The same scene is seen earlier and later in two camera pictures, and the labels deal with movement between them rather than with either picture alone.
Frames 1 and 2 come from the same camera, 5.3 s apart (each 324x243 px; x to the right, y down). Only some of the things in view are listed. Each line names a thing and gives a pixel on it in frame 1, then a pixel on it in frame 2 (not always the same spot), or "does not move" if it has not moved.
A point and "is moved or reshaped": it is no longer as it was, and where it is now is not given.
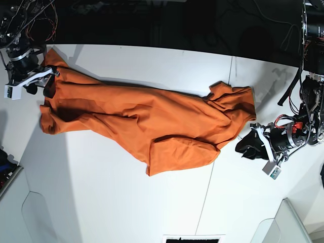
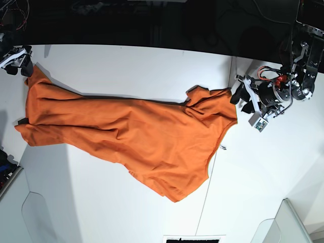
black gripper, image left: x=22 y=69 -> x=13 y=54
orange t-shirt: x=173 y=129 is moved or reshaped
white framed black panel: x=193 y=238 does not move
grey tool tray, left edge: x=9 y=170 does not move
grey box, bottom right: x=286 y=227 does not move
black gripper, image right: x=279 y=140 -> x=270 y=96
